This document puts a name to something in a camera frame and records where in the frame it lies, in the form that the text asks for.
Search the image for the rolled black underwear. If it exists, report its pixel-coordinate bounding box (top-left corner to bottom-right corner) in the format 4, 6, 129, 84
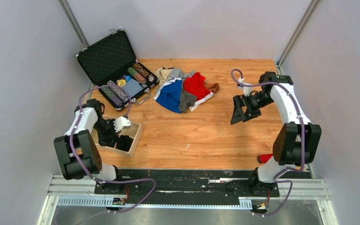
115, 135, 133, 152

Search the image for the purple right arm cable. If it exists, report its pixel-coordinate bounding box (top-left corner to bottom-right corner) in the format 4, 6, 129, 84
230, 68, 307, 218

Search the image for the grey-green underwear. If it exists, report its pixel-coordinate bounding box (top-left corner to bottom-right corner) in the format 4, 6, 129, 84
179, 90, 197, 113

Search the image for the beige underwear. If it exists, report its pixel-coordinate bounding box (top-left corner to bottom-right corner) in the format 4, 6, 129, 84
154, 67, 173, 86

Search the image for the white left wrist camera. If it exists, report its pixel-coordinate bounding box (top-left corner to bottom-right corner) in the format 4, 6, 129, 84
113, 116, 132, 132

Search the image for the wooden compartment tray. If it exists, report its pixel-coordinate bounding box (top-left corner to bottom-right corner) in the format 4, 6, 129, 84
91, 116, 143, 157

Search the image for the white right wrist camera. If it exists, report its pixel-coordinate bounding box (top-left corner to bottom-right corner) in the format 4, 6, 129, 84
237, 78, 253, 97

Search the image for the red glitter lint roller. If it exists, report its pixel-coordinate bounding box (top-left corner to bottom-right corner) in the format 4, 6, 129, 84
257, 154, 273, 164

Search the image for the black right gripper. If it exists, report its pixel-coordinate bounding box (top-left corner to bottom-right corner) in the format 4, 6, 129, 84
231, 91, 274, 125

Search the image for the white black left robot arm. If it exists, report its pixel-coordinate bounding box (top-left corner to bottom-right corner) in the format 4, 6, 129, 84
53, 99, 125, 194

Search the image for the black pinstriped underwear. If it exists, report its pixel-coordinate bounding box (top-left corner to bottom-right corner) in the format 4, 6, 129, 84
98, 135, 118, 148

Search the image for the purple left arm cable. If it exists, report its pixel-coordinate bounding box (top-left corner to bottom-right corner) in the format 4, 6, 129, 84
68, 84, 157, 215

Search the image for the blue underwear white waistband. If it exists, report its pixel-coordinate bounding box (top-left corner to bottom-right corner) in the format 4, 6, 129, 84
154, 78, 182, 114

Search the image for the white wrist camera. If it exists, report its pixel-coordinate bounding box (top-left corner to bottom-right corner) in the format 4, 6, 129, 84
237, 78, 253, 97
113, 116, 132, 132

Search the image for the red underwear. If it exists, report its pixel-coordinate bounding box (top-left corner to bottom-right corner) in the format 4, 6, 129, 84
183, 72, 213, 112

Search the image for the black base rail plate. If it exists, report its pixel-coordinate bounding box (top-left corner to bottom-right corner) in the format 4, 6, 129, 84
91, 169, 280, 206

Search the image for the brown underwear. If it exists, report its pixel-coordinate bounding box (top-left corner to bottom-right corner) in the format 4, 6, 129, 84
203, 82, 220, 93

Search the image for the black aluminium poker chip case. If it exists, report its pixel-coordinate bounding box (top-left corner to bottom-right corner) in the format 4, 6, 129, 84
75, 29, 160, 111

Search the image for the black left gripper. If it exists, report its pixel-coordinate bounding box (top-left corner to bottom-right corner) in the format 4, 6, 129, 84
92, 119, 121, 145

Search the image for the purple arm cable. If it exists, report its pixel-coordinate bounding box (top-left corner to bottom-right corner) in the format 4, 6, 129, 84
68, 84, 157, 215
230, 68, 307, 218

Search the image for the grey striped underwear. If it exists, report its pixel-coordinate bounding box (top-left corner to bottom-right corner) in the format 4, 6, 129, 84
166, 68, 196, 81

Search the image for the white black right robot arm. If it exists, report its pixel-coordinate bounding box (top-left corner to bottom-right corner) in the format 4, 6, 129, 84
230, 69, 322, 196

